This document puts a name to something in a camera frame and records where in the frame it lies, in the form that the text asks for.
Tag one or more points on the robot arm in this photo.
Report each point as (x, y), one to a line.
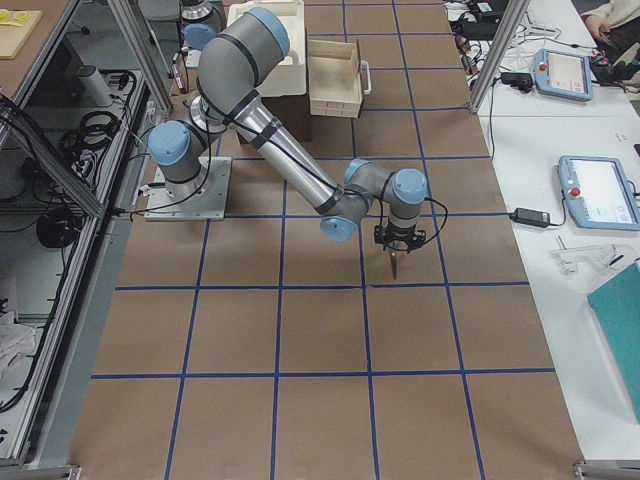
(231, 67)
(202, 20)

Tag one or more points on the black power adapter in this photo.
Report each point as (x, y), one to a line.
(530, 217)

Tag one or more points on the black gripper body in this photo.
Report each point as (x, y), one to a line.
(398, 239)

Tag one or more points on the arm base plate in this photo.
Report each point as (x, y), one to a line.
(202, 198)

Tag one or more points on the wooden drawer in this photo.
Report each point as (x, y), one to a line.
(334, 78)

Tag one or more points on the blue teach pendant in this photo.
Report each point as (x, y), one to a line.
(597, 193)
(564, 75)

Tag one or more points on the aluminium frame post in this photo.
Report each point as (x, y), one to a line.
(507, 27)

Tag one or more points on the white drawer handle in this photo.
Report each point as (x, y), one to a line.
(366, 77)

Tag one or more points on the grey orange scissors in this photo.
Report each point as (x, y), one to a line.
(395, 262)

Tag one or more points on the teal box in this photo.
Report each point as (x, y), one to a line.
(616, 304)

